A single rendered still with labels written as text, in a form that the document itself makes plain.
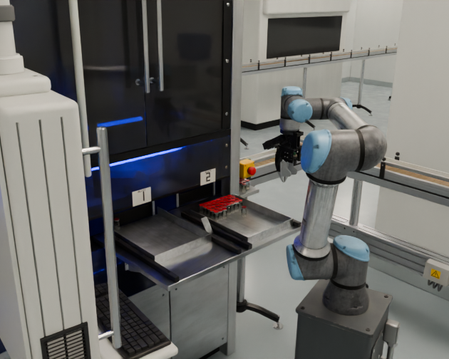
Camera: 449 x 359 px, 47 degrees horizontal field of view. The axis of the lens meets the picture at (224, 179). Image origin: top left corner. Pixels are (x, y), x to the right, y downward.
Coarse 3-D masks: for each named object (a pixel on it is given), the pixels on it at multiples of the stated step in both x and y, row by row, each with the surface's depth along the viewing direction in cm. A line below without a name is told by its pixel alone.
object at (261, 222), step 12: (252, 204) 221; (204, 216) 206; (228, 216) 215; (240, 216) 215; (252, 216) 215; (264, 216) 215; (276, 216) 212; (288, 216) 207; (228, 228) 196; (240, 228) 204; (252, 228) 204; (264, 228) 204; (276, 228) 199; (288, 228) 205; (252, 240) 191
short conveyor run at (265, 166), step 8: (264, 152) 272; (272, 152) 276; (256, 160) 259; (264, 160) 270; (272, 160) 270; (296, 160) 278; (256, 168) 257; (264, 168) 261; (272, 168) 265; (296, 168) 280; (256, 176) 258; (264, 176) 263; (272, 176) 267; (256, 184) 260
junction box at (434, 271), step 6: (426, 264) 249; (432, 264) 247; (438, 264) 246; (444, 264) 246; (426, 270) 250; (432, 270) 247; (438, 270) 245; (444, 270) 243; (426, 276) 250; (432, 276) 248; (438, 276) 246; (444, 276) 243; (438, 282) 246; (444, 282) 244
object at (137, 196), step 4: (148, 188) 199; (132, 192) 194; (136, 192) 195; (140, 192) 196; (144, 192) 198; (148, 192) 199; (136, 196) 196; (140, 196) 197; (148, 196) 200; (136, 200) 196; (140, 200) 198; (148, 200) 200; (136, 204) 197
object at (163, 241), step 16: (160, 208) 213; (128, 224) 206; (144, 224) 206; (160, 224) 206; (176, 224) 206; (192, 224) 199; (128, 240) 186; (144, 240) 193; (160, 240) 193; (176, 240) 193; (192, 240) 186; (208, 240) 192; (160, 256) 177
